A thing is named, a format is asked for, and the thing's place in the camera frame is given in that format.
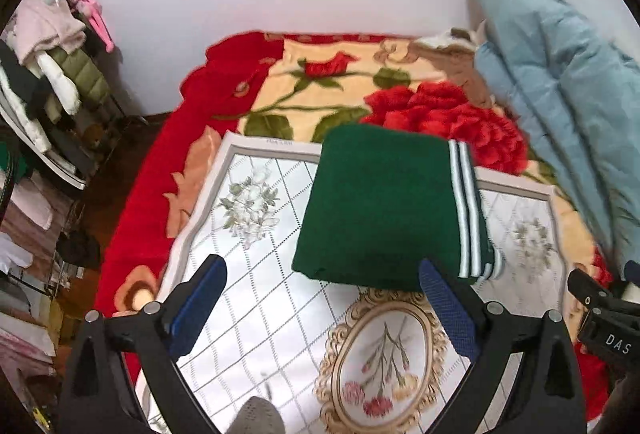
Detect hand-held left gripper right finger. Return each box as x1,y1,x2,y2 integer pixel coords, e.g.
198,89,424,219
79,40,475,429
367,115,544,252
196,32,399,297
419,258,589,434

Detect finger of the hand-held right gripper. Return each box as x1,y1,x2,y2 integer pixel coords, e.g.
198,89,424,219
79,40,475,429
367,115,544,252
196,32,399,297
567,267,615,316

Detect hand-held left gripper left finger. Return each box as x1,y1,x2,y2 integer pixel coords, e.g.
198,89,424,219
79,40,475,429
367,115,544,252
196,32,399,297
59,254,229,434

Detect green knit jacket white lining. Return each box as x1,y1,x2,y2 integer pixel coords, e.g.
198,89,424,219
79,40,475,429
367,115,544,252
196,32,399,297
291,123,505,291

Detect white clothes rack shelf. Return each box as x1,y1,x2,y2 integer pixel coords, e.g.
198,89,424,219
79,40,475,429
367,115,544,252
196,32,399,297
0,102,89,191

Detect pale pink clothes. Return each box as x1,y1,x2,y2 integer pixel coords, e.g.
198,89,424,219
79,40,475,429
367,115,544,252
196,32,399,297
11,0,89,61

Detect white floral printed mat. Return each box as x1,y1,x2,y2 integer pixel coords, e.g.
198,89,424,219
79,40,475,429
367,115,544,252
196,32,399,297
135,130,564,434

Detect red floral plush blanket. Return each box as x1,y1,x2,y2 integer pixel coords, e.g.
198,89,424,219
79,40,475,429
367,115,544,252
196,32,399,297
94,30,617,421

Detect light blue duvet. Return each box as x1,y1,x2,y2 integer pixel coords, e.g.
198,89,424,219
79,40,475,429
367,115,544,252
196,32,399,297
465,0,640,266

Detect black curved bar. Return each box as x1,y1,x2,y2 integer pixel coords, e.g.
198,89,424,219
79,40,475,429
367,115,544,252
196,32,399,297
0,153,16,221

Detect green cloth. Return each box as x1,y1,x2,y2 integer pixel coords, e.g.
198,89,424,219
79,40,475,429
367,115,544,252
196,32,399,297
0,139,32,182

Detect olive puffer jacket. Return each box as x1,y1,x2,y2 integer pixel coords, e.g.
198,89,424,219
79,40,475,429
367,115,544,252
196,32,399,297
50,46,114,113

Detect large white puffer jacket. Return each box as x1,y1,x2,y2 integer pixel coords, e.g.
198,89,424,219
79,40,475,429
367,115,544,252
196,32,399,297
0,62,52,153

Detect small white puffer jacket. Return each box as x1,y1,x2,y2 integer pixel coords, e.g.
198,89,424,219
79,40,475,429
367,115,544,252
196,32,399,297
36,52,82,116

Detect bright pink garment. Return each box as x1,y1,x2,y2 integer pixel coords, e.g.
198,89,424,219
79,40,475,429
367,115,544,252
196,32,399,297
74,0,117,54

